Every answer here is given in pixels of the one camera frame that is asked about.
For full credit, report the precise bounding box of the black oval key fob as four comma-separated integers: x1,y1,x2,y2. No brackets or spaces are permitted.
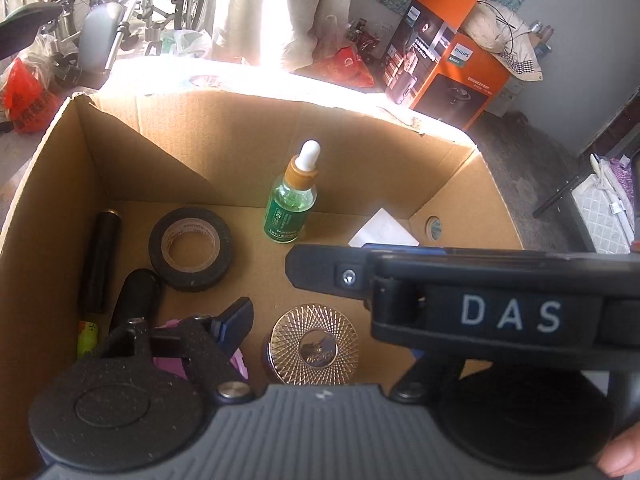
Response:
109,268,162,336

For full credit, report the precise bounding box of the green glass dropper bottle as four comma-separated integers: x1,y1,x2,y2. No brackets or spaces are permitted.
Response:
262,140,321,246

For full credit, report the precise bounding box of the wheelchair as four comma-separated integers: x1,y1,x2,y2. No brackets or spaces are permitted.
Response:
47,0,216,73

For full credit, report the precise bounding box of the red plastic bag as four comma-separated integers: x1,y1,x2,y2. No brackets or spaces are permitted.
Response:
0,57,57,134
320,47,376,88

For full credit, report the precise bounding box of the orange appliance carton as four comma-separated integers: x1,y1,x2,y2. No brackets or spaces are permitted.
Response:
384,0,511,131

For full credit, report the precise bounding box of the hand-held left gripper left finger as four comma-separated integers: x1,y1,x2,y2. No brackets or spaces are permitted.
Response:
97,297,256,403

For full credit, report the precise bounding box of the white quilted bag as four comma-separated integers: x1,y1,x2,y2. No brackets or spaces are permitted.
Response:
570,157,638,256

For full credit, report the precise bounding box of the person's right hand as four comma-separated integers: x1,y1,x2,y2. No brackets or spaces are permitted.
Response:
597,425,640,478

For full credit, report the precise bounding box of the brown cardboard box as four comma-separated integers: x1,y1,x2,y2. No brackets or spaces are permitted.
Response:
0,55,526,461

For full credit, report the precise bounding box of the white plug charger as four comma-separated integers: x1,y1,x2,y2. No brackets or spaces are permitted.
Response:
348,207,421,248

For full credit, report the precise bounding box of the green glue stick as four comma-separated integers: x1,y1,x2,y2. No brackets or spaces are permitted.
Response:
76,317,101,360

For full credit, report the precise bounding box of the black cylindrical tube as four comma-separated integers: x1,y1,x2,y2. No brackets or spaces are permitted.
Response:
80,208,123,323

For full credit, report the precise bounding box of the beige checkered hat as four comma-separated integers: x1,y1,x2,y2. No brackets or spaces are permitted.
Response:
462,0,546,83

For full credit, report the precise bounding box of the dark jar with gold lid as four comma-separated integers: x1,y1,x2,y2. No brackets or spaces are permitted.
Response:
260,302,362,387

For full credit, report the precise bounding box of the black tape roll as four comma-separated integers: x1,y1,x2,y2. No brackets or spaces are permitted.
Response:
148,206,233,292

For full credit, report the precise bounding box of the purple cloth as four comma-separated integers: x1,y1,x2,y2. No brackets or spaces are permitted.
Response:
607,157,638,196

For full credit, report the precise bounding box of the clear water jug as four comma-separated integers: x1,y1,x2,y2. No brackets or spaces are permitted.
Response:
527,20,555,61

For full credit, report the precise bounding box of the black metal frame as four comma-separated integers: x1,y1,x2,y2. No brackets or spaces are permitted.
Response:
532,172,583,218

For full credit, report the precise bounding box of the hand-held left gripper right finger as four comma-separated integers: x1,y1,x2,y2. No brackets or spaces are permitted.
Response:
390,355,466,403

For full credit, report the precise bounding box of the beige curtain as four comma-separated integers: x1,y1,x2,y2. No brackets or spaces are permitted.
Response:
212,0,358,73

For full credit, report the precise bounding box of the white plastic bag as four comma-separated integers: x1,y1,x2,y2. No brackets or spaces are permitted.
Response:
159,29,213,57

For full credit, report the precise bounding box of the black padded seat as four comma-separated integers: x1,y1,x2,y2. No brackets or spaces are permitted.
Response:
0,2,63,61

